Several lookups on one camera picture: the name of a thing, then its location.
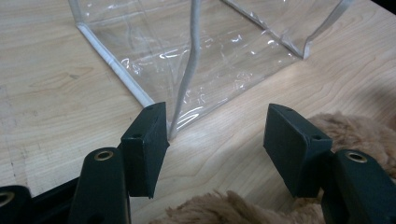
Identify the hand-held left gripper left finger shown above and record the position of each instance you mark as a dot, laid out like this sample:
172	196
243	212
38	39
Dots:
143	155

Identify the clear plastic bag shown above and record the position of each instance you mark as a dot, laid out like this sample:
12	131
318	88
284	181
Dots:
218	62

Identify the brown teddy bear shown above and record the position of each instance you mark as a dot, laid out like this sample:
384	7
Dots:
358	133

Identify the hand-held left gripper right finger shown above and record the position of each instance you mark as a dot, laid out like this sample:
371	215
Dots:
292	152

